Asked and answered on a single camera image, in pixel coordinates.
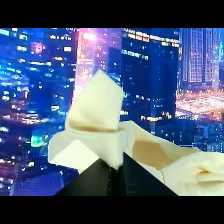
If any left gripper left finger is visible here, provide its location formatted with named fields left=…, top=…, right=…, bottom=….
left=55, top=157, right=118, bottom=197

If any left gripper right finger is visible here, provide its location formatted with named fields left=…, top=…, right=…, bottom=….
left=116, top=153, right=178, bottom=197

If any cream garment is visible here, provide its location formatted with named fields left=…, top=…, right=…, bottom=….
left=47, top=68, right=224, bottom=197

